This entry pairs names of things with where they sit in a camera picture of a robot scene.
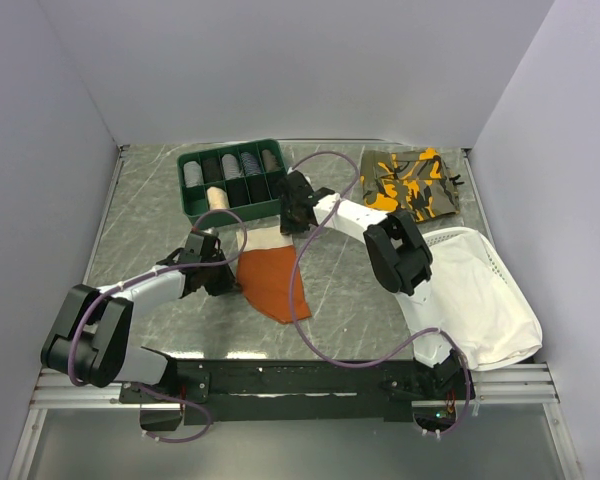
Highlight green divided organizer tray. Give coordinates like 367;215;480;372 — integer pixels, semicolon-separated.
177;139;287;228

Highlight orange underwear beige waistband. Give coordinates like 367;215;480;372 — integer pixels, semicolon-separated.
236;227;311;324

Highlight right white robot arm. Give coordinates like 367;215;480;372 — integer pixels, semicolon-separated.
277;170;469;399

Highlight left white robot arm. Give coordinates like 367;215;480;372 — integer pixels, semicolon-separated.
40;231;238;402

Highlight beige rolled underwear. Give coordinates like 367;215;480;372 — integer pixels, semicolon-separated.
206;186;230;210

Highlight brown rolled sock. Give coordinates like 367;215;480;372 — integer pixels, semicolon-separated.
261;149;281;172

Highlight blue striped rolled sock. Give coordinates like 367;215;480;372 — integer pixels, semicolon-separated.
240;152;262;176

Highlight grey striped rolled sock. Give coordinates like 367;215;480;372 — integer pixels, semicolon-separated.
182;161;203;188

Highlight white grey rolled sock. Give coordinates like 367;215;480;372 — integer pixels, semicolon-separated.
221;153;242;180

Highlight dark grey rolled sock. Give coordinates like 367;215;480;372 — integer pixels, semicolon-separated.
201;158;223;183

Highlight camouflage orange shorts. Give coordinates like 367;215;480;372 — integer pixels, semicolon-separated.
360;147;463;223

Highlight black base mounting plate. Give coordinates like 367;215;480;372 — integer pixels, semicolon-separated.
119;355;475;432

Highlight white laundry basket with cloth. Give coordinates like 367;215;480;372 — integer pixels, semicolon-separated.
414;227;543;371

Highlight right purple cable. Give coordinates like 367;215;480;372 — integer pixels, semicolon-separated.
287;152;474;437

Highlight aluminium rail frame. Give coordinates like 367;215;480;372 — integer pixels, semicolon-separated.
29;364;559;410

